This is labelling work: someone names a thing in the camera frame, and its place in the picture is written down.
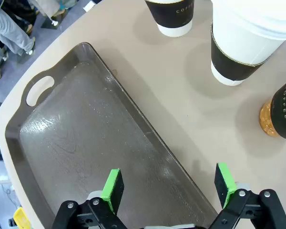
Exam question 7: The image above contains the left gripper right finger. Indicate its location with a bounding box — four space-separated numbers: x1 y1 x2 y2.
208 162 286 229

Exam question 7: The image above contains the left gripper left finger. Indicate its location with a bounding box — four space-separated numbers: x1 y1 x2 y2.
51 168 128 229

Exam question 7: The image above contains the white paper cup black sleeve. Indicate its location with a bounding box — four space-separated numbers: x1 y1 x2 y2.
210 0 286 86
144 0 195 38

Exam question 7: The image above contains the brown plastic serving tray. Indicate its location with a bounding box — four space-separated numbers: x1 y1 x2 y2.
4 42 220 229

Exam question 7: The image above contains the clear iced coffee cup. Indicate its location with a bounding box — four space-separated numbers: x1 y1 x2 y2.
259 75 286 141

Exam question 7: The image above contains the yellow plastic object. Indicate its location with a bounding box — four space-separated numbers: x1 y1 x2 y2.
13 207 32 229

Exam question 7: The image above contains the black floor stand base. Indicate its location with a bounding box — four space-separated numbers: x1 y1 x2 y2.
40 16 61 31

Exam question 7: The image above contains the mannequin in yellow shirt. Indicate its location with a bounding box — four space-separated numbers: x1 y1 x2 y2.
0 0 36 57

